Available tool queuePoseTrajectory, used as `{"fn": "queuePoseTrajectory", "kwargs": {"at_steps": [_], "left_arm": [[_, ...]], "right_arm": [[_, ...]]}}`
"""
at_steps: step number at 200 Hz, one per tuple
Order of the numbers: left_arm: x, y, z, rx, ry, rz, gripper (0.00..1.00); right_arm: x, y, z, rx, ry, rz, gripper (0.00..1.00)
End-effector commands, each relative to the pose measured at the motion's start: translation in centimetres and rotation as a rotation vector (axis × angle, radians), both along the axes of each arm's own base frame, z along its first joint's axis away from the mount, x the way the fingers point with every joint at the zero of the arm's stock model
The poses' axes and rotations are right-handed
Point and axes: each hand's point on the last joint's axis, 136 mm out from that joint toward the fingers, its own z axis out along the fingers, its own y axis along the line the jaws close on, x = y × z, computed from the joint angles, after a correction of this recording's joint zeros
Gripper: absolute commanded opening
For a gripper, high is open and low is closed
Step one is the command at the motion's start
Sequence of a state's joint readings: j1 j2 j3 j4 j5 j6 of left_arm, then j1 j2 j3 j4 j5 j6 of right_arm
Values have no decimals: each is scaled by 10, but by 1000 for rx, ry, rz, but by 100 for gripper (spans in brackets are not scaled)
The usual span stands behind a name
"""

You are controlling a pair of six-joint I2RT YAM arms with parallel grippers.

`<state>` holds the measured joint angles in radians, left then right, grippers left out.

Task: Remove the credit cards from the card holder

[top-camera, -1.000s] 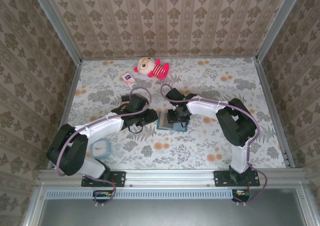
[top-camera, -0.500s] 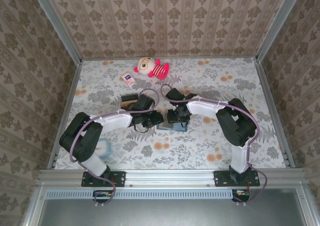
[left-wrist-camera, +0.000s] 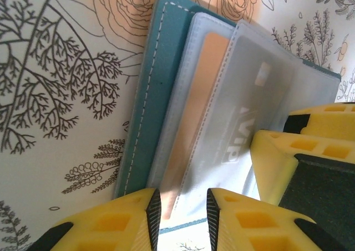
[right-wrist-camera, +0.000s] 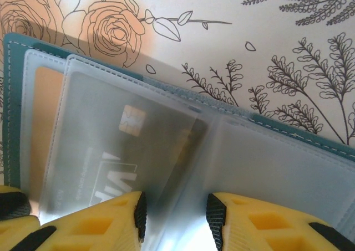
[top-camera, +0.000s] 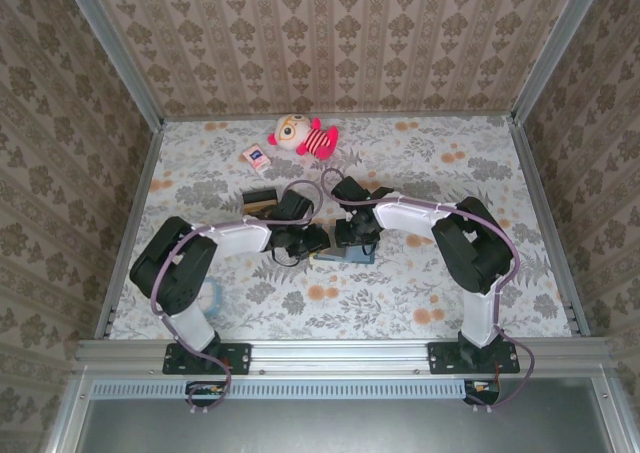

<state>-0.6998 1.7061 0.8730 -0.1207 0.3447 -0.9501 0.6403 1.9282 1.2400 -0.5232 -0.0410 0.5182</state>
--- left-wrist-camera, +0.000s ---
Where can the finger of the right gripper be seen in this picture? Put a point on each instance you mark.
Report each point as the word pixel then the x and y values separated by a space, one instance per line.
pixel 271 165
pixel 332 118

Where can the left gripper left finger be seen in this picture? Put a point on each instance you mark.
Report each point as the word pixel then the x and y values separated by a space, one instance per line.
pixel 111 229

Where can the grey VIP card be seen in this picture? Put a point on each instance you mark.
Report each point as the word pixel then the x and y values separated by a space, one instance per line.
pixel 249 96

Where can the gold card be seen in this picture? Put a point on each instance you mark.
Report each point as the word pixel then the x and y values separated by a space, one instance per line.
pixel 212 54

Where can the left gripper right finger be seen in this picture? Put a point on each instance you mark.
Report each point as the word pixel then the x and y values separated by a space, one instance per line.
pixel 263 229

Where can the floral table cover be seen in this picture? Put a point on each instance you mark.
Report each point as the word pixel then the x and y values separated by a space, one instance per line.
pixel 55 165

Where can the teal card holder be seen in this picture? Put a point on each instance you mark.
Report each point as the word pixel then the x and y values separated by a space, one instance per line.
pixel 166 68

